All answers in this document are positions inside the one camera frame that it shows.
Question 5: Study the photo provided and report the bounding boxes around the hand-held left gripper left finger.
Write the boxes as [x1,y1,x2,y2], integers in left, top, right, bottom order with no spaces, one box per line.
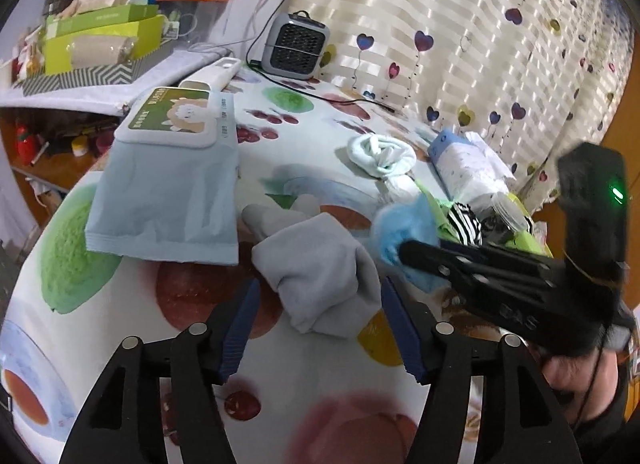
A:
[59,278,262,464]

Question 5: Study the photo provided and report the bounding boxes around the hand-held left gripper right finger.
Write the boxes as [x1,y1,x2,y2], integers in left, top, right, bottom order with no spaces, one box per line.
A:
[381,276,583,464]

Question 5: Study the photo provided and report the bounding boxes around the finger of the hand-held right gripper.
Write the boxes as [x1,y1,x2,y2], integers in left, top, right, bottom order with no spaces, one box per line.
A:
[397,240,502,291]
[440,239,567,275]

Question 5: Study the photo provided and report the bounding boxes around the yellow-green shallow box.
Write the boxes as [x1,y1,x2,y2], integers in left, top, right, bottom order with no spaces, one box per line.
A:
[412,179,553,257]

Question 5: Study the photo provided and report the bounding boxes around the black and white striped cloth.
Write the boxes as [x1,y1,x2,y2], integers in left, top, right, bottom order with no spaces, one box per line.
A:
[442,204,483,245]

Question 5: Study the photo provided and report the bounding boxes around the blue fluffy sock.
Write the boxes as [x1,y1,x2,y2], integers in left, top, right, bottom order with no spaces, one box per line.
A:
[370,194,451,292]

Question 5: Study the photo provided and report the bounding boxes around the grey sock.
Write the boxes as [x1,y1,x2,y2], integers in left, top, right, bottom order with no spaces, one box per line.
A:
[242,194,382,339]

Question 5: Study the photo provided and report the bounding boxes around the person's right forearm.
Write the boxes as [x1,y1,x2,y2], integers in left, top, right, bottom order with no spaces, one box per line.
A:
[570,374,640,464]

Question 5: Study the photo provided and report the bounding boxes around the person's right hand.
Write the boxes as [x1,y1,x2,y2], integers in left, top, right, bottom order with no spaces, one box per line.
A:
[542,350,622,421]

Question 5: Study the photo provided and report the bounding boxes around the white tissue pack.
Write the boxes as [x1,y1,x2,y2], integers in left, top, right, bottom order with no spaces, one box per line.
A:
[431,129,518,207]

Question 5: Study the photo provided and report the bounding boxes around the fruit print tablecloth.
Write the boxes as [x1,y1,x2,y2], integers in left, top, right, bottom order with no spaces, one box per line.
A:
[0,71,636,464]

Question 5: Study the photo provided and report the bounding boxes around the white sock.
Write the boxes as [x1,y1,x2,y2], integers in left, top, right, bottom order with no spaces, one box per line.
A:
[347,133,417,179]

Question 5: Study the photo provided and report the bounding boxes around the light blue wipes pack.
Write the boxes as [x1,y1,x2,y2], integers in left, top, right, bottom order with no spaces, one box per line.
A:
[85,86,241,265]

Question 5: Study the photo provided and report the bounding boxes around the long white case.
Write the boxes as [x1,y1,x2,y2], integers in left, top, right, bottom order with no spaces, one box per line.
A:
[178,58,242,93]

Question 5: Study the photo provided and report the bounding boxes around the heart print curtain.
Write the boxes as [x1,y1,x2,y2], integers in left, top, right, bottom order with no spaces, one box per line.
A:
[290,0,640,215]

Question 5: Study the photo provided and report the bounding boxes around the grey desktop heater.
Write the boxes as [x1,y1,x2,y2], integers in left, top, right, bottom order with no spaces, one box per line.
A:
[261,11,332,79]

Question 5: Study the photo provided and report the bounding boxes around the white covered side shelf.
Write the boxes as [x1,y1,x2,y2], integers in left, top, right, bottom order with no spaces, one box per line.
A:
[0,41,236,117]

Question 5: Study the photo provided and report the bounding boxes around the red container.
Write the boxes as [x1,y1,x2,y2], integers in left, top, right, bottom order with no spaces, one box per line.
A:
[14,125,37,161]

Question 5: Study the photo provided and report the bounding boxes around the chevron pattern tray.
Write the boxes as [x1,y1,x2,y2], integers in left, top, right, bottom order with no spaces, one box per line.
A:
[22,56,151,97]

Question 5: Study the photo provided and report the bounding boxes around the lime green carton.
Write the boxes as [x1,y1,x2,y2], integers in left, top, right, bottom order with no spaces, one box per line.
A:
[42,14,168,75]

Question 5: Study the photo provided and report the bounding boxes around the clear plastic bin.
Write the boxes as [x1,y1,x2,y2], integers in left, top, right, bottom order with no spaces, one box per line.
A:
[160,0,236,44]

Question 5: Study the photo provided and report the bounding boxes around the dark green flat carton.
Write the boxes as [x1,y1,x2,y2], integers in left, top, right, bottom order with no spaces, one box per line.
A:
[45,4,160,37]

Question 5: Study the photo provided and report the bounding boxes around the white cable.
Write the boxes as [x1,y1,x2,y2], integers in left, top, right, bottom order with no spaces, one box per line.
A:
[220,0,281,52]

